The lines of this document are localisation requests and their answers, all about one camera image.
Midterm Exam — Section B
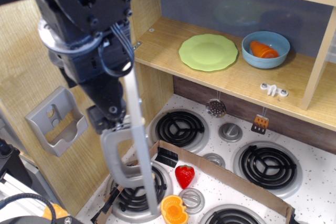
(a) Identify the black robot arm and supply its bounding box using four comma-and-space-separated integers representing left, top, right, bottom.
1, 0, 134, 134

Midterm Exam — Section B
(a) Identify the grey middle stove knob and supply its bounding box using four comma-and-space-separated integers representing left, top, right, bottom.
203, 153, 225, 168

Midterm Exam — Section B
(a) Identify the white door latch clip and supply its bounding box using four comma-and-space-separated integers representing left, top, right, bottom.
260, 83, 289, 97

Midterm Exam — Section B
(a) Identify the brown cardboard barrier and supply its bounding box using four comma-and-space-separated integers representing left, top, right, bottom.
91, 141, 293, 223

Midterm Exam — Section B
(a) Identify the back right stove burner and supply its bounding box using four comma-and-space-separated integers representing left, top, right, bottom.
233, 141, 303, 199

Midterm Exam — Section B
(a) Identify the front right stove burner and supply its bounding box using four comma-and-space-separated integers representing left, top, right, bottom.
199, 204, 266, 224

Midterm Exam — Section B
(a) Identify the silver toy skimmer spoon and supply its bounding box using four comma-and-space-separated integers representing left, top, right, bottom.
205, 91, 227, 118

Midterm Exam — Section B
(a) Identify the black braided cable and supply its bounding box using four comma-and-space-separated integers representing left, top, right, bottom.
0, 193, 57, 224

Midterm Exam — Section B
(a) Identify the grey toy microwave door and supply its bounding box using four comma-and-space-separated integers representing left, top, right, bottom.
100, 69, 159, 215

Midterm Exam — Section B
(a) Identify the grey back stove knob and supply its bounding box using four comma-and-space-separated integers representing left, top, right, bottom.
218, 123, 243, 143

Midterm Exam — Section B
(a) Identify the red toy strawberry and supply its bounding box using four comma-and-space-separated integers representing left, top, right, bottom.
175, 165, 195, 189

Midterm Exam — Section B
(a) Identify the grey wall phone holder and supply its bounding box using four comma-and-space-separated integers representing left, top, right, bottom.
25, 86, 88, 157

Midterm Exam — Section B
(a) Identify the orange toy fruit half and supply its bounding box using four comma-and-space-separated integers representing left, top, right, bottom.
161, 195, 189, 224

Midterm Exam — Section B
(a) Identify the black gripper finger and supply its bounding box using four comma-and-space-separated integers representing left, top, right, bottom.
59, 68, 77, 88
86, 105, 123, 135

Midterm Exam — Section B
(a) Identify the blue toy bowl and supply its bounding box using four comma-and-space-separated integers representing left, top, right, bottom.
242, 31, 290, 69

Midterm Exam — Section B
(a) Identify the front left stove burner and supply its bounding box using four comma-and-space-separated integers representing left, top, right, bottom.
112, 162, 173, 223

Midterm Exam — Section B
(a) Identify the stove burner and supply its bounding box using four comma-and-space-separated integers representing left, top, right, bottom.
112, 162, 173, 223
233, 141, 303, 199
199, 204, 266, 224
148, 109, 209, 153

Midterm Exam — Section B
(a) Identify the grey front stove knob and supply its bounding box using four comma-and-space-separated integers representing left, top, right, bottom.
179, 188, 205, 215

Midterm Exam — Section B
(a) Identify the green toy plate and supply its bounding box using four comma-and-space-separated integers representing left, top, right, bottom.
179, 34, 238, 72

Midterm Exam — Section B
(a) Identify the black equipment on left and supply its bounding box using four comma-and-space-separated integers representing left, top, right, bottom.
1, 139, 33, 187

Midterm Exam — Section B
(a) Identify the grey stove knob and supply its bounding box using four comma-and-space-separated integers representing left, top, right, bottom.
218, 123, 243, 143
203, 153, 225, 168
179, 188, 205, 215

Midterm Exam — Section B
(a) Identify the orange toy spatula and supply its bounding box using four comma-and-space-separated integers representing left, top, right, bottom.
251, 107, 269, 135

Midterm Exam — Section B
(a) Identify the orange toy carrot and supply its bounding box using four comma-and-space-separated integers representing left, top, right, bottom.
250, 40, 279, 59

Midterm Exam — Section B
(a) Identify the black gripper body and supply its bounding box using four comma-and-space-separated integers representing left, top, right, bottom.
48, 35, 131, 121

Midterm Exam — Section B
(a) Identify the back left stove burner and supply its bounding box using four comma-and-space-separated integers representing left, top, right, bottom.
148, 109, 209, 153

